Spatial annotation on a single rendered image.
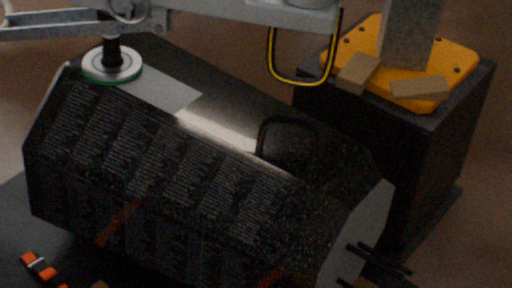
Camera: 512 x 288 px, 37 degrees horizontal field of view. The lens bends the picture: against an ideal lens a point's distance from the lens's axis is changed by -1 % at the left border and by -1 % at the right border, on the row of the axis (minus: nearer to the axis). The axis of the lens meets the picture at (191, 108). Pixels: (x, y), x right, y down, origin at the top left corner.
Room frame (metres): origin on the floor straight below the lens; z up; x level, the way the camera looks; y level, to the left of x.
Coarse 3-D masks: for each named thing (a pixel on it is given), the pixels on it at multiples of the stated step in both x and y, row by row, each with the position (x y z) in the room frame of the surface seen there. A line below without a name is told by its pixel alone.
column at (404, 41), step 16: (400, 0) 2.46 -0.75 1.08; (416, 0) 2.45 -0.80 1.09; (432, 0) 2.44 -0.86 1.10; (384, 16) 2.55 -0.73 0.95; (400, 16) 2.46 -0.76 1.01; (416, 16) 2.45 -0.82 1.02; (432, 16) 2.44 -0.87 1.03; (384, 32) 2.47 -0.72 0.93; (400, 32) 2.46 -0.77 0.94; (416, 32) 2.45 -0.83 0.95; (432, 32) 2.44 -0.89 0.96; (384, 48) 2.46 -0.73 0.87; (400, 48) 2.45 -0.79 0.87; (416, 48) 2.45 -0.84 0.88; (384, 64) 2.46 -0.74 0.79; (400, 64) 2.45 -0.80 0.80; (416, 64) 2.44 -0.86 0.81
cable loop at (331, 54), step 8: (272, 32) 2.10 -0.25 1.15; (336, 32) 2.06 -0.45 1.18; (272, 40) 2.11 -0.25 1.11; (336, 40) 2.06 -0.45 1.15; (272, 48) 2.11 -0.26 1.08; (328, 48) 2.07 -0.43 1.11; (336, 48) 2.06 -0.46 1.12; (272, 56) 2.11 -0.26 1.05; (328, 56) 2.07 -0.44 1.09; (272, 64) 2.11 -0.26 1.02; (328, 64) 2.06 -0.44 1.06; (272, 72) 2.10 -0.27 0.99; (280, 72) 2.11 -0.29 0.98; (328, 72) 2.06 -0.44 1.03; (280, 80) 2.10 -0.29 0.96; (288, 80) 2.09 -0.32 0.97; (296, 80) 2.09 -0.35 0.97; (304, 80) 2.09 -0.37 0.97; (312, 80) 2.08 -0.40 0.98; (320, 80) 2.07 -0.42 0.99
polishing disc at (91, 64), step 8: (96, 48) 2.34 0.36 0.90; (128, 48) 2.34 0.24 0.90; (88, 56) 2.28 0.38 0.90; (96, 56) 2.29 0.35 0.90; (128, 56) 2.29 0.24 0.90; (136, 56) 2.30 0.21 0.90; (88, 64) 2.23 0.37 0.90; (96, 64) 2.24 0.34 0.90; (128, 64) 2.24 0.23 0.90; (136, 64) 2.25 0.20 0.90; (88, 72) 2.19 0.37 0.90; (96, 72) 2.19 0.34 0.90; (104, 72) 2.19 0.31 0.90; (112, 72) 2.19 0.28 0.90; (120, 72) 2.19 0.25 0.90; (128, 72) 2.19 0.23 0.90; (136, 72) 2.20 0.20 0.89; (104, 80) 2.15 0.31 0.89; (112, 80) 2.15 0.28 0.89; (120, 80) 2.16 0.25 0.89
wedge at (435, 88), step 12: (396, 84) 2.33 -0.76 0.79; (408, 84) 2.32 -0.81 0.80; (420, 84) 2.31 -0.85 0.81; (432, 84) 2.31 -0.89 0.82; (444, 84) 2.30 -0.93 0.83; (396, 96) 2.26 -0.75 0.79; (408, 96) 2.26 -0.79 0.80; (420, 96) 2.26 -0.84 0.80; (432, 96) 2.26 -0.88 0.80; (444, 96) 2.26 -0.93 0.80
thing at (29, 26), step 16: (16, 16) 2.40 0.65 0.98; (32, 16) 2.38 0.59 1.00; (48, 16) 2.37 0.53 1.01; (64, 16) 2.35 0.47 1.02; (80, 16) 2.34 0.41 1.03; (96, 16) 2.32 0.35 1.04; (0, 32) 2.29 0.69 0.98; (16, 32) 2.28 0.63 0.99; (32, 32) 2.26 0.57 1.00; (48, 32) 2.25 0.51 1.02; (64, 32) 2.23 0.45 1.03; (80, 32) 2.22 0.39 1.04; (96, 32) 2.20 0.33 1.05; (112, 32) 2.19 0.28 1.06; (128, 32) 2.18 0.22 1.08; (160, 32) 2.11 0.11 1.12
